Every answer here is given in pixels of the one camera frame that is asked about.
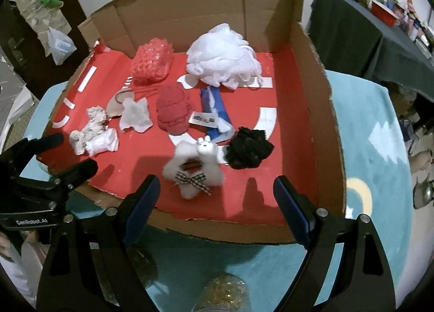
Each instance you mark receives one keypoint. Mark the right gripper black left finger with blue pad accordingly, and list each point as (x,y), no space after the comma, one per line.
(69,280)

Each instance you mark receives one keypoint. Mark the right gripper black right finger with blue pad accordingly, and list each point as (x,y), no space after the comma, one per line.
(345,267)

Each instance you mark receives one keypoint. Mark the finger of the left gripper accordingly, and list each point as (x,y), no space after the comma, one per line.
(68,180)
(26,148)

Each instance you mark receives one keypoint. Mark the beige fluffy sock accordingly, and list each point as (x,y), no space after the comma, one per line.
(96,125)

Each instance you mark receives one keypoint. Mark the red rabbit plush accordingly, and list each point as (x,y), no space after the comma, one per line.
(174,109)

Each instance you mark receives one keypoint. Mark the white fluffy rabbit scrunchie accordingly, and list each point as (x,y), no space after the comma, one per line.
(194,167)

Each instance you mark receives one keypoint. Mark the pink mesh sponge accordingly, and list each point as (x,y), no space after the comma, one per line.
(152,61)

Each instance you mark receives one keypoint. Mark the blue white cloth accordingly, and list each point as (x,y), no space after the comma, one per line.
(212,103)

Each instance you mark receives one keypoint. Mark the black fluffy scrunchie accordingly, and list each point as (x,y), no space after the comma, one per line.
(247,149)

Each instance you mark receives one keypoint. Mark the white mesh bath loofah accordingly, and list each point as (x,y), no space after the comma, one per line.
(222,57)

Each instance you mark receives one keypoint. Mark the white sock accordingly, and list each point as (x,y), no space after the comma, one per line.
(107,141)

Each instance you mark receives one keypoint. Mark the teal table cover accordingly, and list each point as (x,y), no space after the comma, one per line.
(376,166)

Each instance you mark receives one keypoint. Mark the dark wooden door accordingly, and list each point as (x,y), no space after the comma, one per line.
(24,40)

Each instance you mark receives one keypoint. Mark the plastic bag on door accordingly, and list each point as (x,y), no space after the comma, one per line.
(60,45)

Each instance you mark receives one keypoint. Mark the small jar gold lid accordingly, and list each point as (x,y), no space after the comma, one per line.
(226,292)

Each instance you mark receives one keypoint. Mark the cardboard box red bottom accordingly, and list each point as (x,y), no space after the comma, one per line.
(296,112)

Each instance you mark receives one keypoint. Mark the dark green tablecloth table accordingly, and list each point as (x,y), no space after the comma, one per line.
(350,39)

